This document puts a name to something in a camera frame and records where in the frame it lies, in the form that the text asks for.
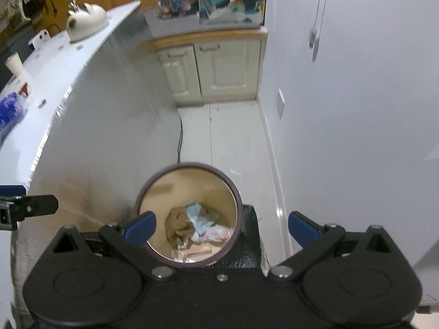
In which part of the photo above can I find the cream cat-shaped ceramic jar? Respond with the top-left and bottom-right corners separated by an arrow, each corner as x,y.
66,3 -> 109,43

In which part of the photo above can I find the cream cabinet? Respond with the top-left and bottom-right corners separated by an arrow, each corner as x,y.
154,29 -> 268,103

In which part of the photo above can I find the teal glass tank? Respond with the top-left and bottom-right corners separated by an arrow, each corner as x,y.
198,0 -> 267,28

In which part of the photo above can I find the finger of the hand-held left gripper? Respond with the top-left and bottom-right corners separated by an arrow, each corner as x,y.
14,195 -> 59,222
0,185 -> 27,197

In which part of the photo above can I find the light blue wipes packet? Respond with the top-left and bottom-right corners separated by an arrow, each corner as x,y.
185,203 -> 215,235

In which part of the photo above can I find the white plastic bag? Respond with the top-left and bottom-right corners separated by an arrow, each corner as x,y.
192,224 -> 230,244

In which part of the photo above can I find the black power cable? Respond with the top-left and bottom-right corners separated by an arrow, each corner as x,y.
176,110 -> 183,163

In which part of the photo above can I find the white instant camera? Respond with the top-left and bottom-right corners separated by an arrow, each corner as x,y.
28,30 -> 52,50

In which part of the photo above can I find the small hanging tag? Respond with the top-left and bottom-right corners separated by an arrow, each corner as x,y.
309,27 -> 321,62

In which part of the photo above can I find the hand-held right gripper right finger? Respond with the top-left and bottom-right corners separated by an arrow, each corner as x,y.
269,212 -> 400,280

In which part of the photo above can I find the white paper cup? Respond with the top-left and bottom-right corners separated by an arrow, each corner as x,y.
4,52 -> 24,75

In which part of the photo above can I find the blue snack packet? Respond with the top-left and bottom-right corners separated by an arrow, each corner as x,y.
0,91 -> 30,138

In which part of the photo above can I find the beige trash bin brown rim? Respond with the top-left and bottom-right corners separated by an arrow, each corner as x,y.
133,162 -> 243,268

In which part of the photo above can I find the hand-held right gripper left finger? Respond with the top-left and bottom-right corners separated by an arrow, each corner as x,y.
44,212 -> 177,280

